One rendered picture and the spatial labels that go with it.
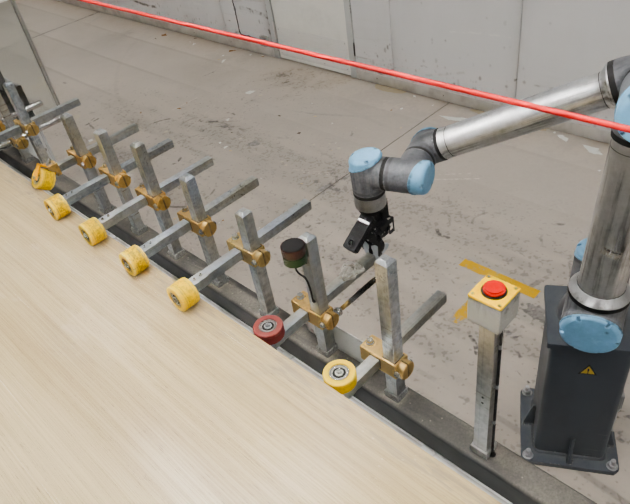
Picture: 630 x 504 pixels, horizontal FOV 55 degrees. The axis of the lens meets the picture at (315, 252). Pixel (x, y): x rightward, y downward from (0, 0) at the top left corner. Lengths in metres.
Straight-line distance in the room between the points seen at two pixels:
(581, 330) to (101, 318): 1.28
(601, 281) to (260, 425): 0.88
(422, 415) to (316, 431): 0.35
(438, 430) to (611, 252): 0.59
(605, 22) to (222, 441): 3.09
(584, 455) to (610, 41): 2.30
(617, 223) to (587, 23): 2.44
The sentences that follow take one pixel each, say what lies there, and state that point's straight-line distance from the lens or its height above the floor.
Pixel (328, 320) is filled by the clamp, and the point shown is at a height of 0.86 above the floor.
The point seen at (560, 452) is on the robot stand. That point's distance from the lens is 2.39.
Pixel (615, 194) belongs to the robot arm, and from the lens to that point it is 1.47.
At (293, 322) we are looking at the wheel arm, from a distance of 1.64.
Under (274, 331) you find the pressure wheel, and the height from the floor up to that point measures 0.91.
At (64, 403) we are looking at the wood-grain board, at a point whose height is 0.90.
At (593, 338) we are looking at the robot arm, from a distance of 1.71.
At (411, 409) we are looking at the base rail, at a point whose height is 0.70.
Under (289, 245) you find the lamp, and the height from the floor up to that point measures 1.13.
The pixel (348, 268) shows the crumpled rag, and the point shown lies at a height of 0.88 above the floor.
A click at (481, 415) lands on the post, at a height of 0.85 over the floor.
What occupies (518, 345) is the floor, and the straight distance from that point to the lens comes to 2.71.
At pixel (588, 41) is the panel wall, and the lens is 3.87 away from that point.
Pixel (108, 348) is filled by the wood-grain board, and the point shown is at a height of 0.90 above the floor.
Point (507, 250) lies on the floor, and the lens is 3.15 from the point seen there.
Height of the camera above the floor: 2.02
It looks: 39 degrees down
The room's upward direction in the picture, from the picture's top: 10 degrees counter-clockwise
